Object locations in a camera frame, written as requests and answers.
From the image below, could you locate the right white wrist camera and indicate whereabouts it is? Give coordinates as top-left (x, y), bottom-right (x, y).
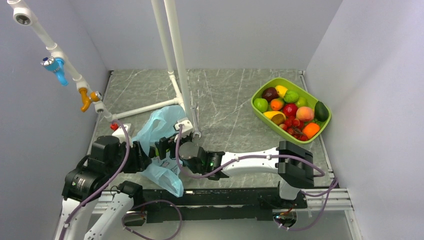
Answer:
top-left (174, 117), bottom-right (194, 139)

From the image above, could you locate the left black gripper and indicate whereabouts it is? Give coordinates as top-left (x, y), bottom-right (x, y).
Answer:
top-left (106, 139), bottom-right (152, 177)

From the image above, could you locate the white PVC pipe stand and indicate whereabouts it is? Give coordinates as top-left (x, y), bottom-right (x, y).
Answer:
top-left (99, 0), bottom-right (200, 128)

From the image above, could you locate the white pipe with taps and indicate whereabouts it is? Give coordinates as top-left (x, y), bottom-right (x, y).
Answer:
top-left (7, 0), bottom-right (109, 114)

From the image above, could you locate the dark green fake avocado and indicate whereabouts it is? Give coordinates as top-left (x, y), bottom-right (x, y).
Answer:
top-left (314, 101), bottom-right (330, 122)

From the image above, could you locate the steel wrench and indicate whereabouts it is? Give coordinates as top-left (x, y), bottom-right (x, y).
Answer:
top-left (191, 103), bottom-right (202, 139)

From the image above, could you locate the orange tap valve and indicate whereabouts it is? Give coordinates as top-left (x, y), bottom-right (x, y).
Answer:
top-left (78, 87), bottom-right (103, 113)

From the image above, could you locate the red fake apple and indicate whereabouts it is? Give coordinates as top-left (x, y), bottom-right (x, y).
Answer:
top-left (282, 103), bottom-right (298, 118)

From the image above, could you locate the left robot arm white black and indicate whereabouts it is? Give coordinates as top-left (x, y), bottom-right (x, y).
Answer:
top-left (54, 135), bottom-right (152, 240)

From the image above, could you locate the bumpy green fake fruit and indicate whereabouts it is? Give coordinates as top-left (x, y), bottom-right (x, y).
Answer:
top-left (283, 90), bottom-right (300, 103)

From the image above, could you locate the fake peach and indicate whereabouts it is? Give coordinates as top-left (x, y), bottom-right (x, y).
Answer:
top-left (295, 106), bottom-right (315, 122)

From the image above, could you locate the yellow fake mango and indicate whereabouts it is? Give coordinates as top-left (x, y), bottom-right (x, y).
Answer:
top-left (263, 111), bottom-right (287, 126)

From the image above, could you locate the light blue plastic bag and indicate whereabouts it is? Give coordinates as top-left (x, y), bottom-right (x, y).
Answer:
top-left (132, 105), bottom-right (186, 197)

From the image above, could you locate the dark purple fake plum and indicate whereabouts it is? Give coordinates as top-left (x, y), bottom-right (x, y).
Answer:
top-left (261, 87), bottom-right (280, 103)

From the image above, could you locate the yellow fake lemon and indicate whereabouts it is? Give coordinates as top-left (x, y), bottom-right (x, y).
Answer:
top-left (274, 85), bottom-right (288, 98)

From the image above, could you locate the green fake apple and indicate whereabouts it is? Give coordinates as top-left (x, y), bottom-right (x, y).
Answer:
top-left (253, 98), bottom-right (269, 113)

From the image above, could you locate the light green fake lime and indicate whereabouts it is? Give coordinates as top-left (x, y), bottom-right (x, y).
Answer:
top-left (295, 96), bottom-right (308, 108)

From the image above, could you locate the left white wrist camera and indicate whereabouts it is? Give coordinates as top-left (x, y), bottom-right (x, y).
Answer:
top-left (110, 123), bottom-right (135, 143)

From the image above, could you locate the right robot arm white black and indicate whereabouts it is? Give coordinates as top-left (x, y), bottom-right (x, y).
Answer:
top-left (154, 135), bottom-right (315, 208)

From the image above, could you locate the red fake cherry bunch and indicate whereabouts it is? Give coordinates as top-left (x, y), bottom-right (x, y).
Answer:
top-left (279, 116), bottom-right (309, 142)

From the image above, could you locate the blue tap valve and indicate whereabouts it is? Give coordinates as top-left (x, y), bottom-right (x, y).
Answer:
top-left (40, 56), bottom-right (69, 86)

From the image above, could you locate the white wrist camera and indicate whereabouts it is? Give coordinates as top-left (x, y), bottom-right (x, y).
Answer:
top-left (174, 117), bottom-right (194, 139)
top-left (110, 123), bottom-right (135, 143)

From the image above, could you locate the small orange fake fruit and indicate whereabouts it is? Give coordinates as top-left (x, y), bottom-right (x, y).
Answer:
top-left (269, 98), bottom-right (285, 111)

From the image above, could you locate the orange fake tangerine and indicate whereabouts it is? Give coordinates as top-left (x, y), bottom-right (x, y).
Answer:
top-left (302, 122), bottom-right (321, 140)

